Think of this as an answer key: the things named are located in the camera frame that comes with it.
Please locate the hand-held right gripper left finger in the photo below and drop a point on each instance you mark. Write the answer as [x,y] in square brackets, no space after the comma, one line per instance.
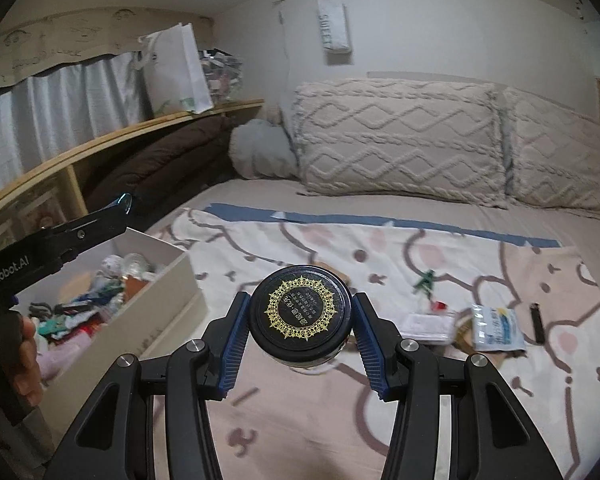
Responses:
[232,345]

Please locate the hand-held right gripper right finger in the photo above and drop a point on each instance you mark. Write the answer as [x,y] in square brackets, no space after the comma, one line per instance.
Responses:
[370,345]

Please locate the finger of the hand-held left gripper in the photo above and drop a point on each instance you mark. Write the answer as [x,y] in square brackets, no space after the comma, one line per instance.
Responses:
[90,230]

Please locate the clear plastic packet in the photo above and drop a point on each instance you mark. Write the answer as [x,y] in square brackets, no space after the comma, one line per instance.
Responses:
[425,327]

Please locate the black round jar gold pattern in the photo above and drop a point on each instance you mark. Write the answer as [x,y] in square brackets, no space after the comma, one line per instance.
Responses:
[300,310]

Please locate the white cardboard shoe box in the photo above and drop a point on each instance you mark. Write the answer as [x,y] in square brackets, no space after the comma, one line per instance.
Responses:
[145,320]

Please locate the person's left hand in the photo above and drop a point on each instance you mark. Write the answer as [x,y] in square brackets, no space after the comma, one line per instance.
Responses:
[27,360]

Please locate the small red thing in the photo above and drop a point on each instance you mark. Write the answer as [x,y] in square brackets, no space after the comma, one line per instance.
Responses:
[439,305]

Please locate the printed pink white blanket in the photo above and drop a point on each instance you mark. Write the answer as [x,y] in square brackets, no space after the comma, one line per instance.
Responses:
[430,410]

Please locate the wooden shelf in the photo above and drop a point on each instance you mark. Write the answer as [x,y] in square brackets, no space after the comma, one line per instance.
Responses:
[105,140]

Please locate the brown folded blanket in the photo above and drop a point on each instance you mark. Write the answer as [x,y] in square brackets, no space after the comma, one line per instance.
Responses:
[165,165]

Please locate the grey curtain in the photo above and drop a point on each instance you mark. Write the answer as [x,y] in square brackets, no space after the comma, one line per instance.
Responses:
[65,110]

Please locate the small clear packet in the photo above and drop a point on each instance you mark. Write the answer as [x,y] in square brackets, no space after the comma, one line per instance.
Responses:
[497,327]

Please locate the beige bed sheet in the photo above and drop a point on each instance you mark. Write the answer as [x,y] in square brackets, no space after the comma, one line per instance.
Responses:
[260,192]

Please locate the black lighter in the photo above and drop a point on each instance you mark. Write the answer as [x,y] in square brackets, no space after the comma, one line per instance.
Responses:
[537,325]

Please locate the white shopping bag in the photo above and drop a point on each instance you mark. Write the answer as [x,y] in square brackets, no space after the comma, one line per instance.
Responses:
[175,70]

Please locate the grey plush pillow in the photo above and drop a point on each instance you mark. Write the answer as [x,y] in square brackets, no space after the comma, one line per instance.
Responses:
[260,150]

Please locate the beige valance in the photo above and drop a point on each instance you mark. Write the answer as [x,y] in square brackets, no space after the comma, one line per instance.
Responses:
[80,35]

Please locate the large beige textured pillow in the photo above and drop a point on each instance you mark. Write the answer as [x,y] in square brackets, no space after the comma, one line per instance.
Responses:
[400,140]

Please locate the small beige textured pillow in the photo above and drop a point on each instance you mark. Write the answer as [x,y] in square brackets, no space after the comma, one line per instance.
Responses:
[560,155]

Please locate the hanging wall pouch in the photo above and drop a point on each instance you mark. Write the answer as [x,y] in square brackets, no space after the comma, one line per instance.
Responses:
[335,25]

